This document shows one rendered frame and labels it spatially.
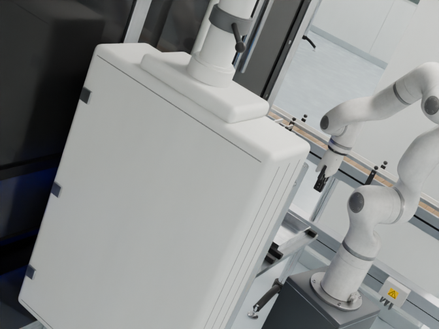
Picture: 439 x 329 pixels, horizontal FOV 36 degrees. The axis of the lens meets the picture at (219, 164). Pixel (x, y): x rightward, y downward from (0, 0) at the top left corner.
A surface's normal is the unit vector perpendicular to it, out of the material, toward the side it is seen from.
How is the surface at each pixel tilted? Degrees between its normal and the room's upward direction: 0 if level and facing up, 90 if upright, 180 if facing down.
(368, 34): 90
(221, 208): 90
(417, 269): 90
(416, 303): 90
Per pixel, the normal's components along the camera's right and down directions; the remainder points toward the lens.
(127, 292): -0.55, 0.16
